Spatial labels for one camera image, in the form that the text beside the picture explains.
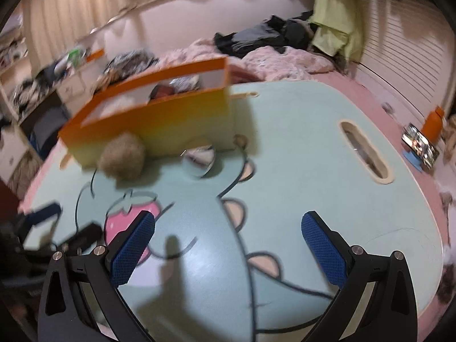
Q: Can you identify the brown fluffy pompom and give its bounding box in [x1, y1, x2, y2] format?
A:
[97, 133, 146, 182]

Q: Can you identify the orange gradient cardboard box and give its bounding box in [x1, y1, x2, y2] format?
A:
[59, 58, 235, 168]

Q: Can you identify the clear bubble wrap bundle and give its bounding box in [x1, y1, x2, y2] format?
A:
[169, 75, 200, 93]

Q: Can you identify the dark red foil snack pack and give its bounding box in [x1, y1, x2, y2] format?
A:
[149, 84, 176, 101]

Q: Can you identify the white shelf unit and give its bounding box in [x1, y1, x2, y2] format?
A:
[1, 26, 42, 196]

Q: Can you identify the white desk with drawer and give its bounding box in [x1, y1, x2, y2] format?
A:
[10, 50, 107, 124]

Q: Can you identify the mint green lap table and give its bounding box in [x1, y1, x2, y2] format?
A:
[25, 82, 443, 341]

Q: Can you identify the smartphone on bed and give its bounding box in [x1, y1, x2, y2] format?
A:
[401, 124, 440, 171]

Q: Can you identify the orange water bottle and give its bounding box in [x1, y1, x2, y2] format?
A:
[420, 107, 444, 144]

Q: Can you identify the patterned grey clothes pile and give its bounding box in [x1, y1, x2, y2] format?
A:
[103, 49, 158, 78]

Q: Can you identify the dark red cushion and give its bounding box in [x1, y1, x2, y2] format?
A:
[228, 64, 262, 84]

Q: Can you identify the pink floral duvet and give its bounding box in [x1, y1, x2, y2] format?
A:
[155, 39, 335, 82]

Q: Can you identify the pile of dark clothes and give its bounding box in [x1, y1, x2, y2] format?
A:
[213, 10, 318, 59]

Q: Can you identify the lime green garment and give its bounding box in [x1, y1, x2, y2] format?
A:
[310, 0, 364, 63]

